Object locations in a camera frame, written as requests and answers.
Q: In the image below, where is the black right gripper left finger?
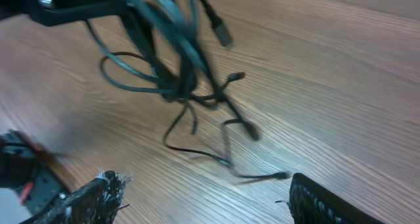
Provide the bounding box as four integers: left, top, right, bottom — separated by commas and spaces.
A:
22, 171, 131, 224

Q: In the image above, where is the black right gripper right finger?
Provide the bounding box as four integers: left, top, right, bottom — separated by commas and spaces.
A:
275, 172, 384, 224

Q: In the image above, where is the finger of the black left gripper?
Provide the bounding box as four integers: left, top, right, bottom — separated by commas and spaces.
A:
24, 0, 128, 26

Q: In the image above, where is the black USB cable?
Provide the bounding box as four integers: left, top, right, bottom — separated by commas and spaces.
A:
83, 0, 260, 142

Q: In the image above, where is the black cable silver plug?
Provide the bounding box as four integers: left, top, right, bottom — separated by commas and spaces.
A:
162, 71, 292, 181

